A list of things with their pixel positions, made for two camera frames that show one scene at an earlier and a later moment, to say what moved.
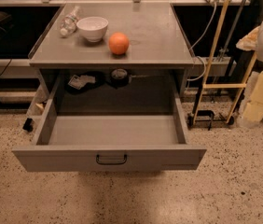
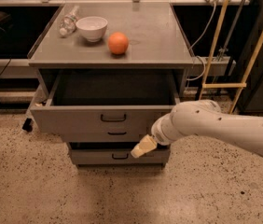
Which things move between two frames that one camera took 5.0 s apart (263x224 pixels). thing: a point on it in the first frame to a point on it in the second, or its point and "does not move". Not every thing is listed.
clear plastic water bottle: [68, 22] does not move
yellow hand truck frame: [208, 116] does not move
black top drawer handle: [111, 163] to [112, 120]
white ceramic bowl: [93, 28] does not move
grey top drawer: [109, 142] to [106, 101]
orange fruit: [118, 43] does not move
